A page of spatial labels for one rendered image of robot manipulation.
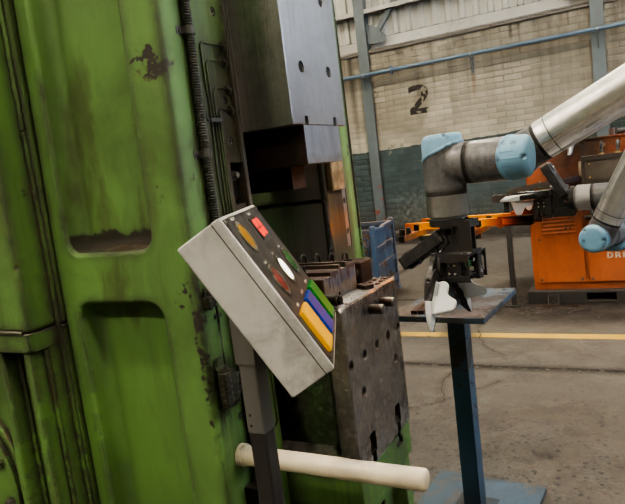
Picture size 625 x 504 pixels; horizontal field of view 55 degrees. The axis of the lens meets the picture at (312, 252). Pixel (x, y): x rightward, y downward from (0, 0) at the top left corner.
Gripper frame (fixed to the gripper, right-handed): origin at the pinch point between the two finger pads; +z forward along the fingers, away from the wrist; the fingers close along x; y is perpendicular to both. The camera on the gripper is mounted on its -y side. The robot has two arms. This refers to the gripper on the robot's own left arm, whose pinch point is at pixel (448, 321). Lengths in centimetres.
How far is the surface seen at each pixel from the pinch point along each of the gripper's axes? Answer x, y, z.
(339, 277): 20.6, -43.2, -3.2
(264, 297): -40.6, -6.2, -14.3
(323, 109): 23, -44, -47
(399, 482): -8.5, -9.5, 31.4
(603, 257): 377, -83, 59
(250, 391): -32.7, -21.8, 5.5
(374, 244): 324, -255, 38
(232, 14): 3, -52, -71
